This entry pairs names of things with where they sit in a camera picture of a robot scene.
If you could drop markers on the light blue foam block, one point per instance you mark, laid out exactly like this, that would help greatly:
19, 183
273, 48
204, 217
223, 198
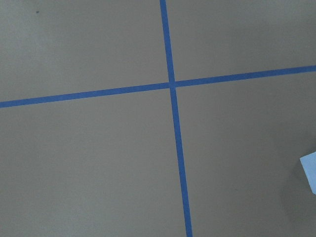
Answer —
308, 163

